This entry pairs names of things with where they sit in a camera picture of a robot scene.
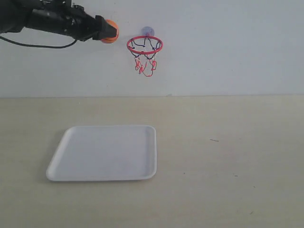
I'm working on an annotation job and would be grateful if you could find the red mini hoop rim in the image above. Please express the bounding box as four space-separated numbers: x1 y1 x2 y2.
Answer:
126 36 163 55

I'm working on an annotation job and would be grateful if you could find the clear suction cup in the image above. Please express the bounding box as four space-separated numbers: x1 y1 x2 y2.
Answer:
141 27 155 37

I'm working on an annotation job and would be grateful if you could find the red white blue net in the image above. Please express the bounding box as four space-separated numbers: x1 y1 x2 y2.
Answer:
130 39 158 77

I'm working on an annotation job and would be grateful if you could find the black cable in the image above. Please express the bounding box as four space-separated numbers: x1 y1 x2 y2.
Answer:
0 35 78 49

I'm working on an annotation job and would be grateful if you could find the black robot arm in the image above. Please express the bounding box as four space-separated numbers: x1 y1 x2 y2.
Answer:
0 0 118 41

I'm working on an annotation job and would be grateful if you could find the small orange basketball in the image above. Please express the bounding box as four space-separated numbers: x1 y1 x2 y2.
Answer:
100 19 119 44

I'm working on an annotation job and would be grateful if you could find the white plastic tray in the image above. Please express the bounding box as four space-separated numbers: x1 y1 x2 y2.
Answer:
46 125 157 182

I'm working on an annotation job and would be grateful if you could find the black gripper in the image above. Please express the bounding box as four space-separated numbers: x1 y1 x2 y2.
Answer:
25 0 116 41

